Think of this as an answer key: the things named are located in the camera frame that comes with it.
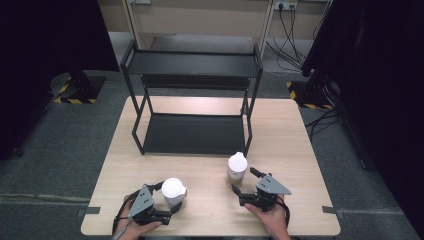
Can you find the black cables beside stand base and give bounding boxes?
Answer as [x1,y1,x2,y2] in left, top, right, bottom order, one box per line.
[304,108,343,142]

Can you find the person's left hand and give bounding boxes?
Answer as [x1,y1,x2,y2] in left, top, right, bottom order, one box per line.
[114,194,163,240]

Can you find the white-lidded glass jar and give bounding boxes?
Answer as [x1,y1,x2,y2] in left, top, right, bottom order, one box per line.
[160,177,188,208]
[226,151,249,189]

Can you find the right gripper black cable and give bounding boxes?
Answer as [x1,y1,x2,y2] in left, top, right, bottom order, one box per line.
[275,194,292,229]

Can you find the black cables on floor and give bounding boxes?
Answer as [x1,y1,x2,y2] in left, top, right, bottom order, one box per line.
[265,3,334,74]

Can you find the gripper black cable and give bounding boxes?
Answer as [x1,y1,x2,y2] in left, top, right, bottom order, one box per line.
[111,190,141,240]
[275,194,292,229]

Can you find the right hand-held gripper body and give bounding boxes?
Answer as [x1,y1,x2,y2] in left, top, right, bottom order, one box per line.
[238,173,292,213]

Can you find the person's right hand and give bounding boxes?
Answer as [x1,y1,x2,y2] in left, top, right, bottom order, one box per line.
[244,194,292,240]

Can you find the black curtain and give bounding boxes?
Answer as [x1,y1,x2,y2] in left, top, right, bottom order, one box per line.
[0,0,120,161]
[300,0,424,239]

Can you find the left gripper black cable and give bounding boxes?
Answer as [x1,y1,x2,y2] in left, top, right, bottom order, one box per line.
[111,190,141,240]

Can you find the yellow-black striped stand base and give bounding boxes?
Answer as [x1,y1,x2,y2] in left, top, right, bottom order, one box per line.
[49,71,108,105]
[285,79,336,112]

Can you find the black two-tier metal rack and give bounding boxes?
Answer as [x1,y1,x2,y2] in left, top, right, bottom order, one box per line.
[119,39,264,158]

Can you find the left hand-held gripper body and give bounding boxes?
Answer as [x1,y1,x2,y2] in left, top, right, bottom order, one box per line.
[127,184,173,227]

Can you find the grey table edge bracket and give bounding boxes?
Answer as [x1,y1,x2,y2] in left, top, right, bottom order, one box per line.
[76,206,102,218]
[321,205,338,219]

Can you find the white wall socket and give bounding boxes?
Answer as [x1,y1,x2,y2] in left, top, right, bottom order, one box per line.
[274,0,298,11]

